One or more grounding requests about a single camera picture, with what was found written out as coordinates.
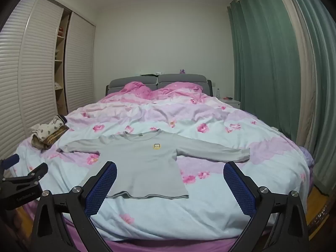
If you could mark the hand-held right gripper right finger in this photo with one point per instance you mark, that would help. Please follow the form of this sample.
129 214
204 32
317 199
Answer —
240 189

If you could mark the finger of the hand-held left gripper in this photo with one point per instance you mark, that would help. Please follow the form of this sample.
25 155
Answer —
11 160
36 172

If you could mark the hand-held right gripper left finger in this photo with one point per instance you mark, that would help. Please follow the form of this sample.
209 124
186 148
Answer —
102 189

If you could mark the grey long-sleeve shirt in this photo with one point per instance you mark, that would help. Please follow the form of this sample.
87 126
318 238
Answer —
147 162

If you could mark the pink folded clothes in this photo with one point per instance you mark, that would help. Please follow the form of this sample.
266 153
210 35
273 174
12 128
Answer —
61 30

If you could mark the white patterned garment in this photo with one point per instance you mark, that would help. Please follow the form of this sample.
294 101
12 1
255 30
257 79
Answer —
50 127

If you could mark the pink floral duvet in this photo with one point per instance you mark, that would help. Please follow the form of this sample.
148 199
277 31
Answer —
210 141

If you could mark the white nightstand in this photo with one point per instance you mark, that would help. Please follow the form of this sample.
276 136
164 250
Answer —
232 102

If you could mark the small red object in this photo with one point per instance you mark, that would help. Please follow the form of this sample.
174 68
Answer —
227 98

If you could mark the white louvered wardrobe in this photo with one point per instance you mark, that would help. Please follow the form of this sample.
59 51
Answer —
36 57

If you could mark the dark flat book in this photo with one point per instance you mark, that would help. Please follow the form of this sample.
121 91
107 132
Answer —
149 74

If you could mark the green curtain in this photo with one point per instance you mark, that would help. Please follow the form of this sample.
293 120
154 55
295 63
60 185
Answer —
260 57
324 97

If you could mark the grey padded headboard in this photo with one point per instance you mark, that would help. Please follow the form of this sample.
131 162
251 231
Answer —
181 78

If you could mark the beige curtain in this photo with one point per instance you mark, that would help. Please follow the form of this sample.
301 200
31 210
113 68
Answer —
305 71

